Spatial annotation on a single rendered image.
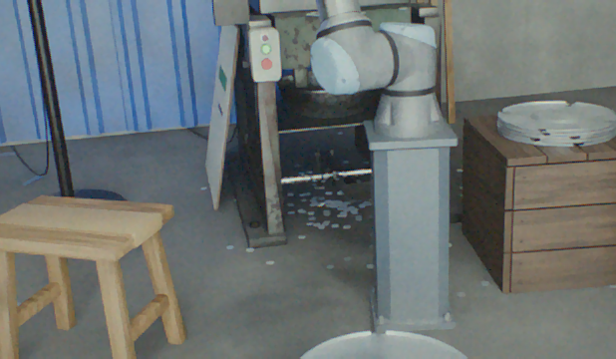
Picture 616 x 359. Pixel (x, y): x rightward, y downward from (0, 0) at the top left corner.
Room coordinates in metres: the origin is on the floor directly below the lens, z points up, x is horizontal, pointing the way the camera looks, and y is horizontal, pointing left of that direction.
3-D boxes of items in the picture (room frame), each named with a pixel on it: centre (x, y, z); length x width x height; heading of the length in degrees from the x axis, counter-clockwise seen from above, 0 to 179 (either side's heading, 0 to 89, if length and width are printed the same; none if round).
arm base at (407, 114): (1.61, -0.20, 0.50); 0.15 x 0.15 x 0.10
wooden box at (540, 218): (1.88, -0.62, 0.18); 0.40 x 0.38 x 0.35; 3
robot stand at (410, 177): (1.61, -0.20, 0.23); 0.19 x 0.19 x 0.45; 89
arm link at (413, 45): (1.61, -0.20, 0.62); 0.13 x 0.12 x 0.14; 117
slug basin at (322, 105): (2.39, -0.05, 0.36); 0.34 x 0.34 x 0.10
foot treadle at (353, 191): (2.26, -0.08, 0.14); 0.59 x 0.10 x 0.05; 10
